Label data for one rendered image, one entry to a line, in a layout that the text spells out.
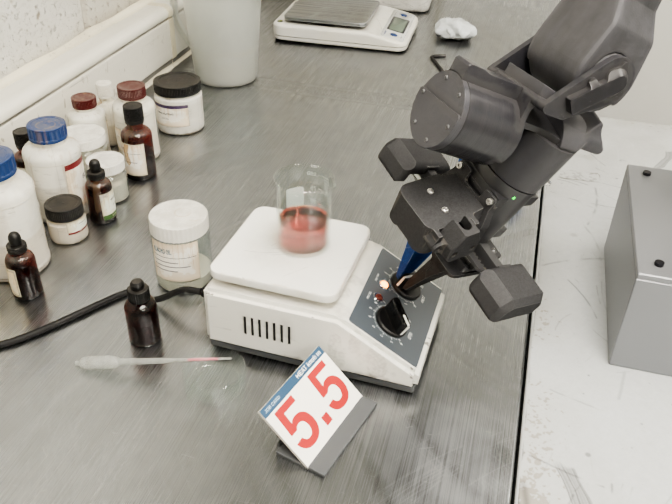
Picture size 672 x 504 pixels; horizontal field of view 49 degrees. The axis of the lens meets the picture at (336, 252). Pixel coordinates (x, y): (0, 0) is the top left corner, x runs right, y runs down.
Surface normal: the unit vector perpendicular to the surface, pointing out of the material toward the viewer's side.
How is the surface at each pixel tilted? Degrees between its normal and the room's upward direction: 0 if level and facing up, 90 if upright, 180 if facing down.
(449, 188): 21
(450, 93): 66
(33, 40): 90
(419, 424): 0
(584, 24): 53
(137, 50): 90
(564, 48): 58
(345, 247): 0
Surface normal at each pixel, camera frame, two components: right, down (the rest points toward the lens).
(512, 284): 0.50, -0.62
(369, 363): -0.30, 0.54
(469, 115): 0.48, 0.25
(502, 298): -0.16, -0.38
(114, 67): 0.96, 0.18
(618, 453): 0.03, -0.82
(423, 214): 0.22, -0.59
